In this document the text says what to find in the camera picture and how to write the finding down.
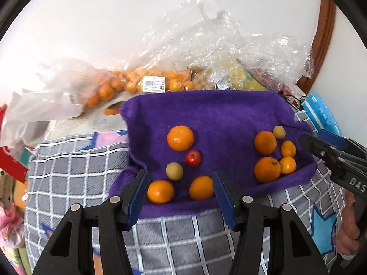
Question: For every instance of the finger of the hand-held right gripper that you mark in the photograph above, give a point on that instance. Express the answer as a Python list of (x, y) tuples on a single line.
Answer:
[(324, 151), (332, 139)]

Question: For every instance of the red paper bag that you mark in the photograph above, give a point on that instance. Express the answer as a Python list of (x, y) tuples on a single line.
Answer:
[(11, 163)]

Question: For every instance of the white plastic bag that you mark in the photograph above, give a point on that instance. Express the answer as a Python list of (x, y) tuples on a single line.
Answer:
[(34, 106)]

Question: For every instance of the clear bag of mandarin oranges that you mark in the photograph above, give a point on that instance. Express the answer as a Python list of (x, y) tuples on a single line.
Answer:
[(129, 80)]

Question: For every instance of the red cherry tomato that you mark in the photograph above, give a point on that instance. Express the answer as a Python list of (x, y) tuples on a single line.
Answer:
[(193, 158)]

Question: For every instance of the clear plastic bags of fruit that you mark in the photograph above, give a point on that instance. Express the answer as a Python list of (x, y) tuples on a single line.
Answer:
[(215, 43)]

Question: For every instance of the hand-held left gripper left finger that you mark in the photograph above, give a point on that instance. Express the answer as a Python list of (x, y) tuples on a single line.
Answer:
[(137, 203)]

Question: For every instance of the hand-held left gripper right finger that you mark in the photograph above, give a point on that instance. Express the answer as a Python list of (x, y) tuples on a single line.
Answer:
[(225, 203)]

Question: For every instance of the pink plastic bag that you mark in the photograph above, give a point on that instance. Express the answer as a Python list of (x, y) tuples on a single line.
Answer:
[(11, 226)]

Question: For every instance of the small mandarin orange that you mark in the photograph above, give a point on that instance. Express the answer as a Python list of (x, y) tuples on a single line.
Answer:
[(287, 165), (160, 192), (201, 188), (288, 148)]

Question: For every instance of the large mandarin orange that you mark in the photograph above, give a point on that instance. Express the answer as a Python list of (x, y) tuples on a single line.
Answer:
[(265, 142), (267, 169), (180, 138)]

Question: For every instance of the grey checked star blanket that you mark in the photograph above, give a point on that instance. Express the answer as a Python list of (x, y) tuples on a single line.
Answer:
[(71, 177)]

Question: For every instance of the person's right hand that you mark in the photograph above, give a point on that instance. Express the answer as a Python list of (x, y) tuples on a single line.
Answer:
[(347, 235)]

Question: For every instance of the purple towel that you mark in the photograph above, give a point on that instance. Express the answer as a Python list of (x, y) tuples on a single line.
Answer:
[(223, 114)]

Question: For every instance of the bag of red grapes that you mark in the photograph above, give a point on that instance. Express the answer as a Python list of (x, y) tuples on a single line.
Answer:
[(269, 78)]

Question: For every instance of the yellow-green jujube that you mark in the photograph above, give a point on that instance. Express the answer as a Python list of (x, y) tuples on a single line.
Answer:
[(279, 132), (174, 171)]

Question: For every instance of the bag of brown longans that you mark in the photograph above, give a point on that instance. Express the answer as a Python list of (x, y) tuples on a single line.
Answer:
[(198, 78)]

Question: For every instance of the bag of yellow produce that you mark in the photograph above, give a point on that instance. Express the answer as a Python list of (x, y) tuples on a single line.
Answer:
[(243, 77)]

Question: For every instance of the blue tissue box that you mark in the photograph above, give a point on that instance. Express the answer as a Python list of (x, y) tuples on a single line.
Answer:
[(321, 114)]

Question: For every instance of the brown wooden door frame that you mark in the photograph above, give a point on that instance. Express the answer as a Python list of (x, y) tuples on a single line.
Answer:
[(324, 34)]

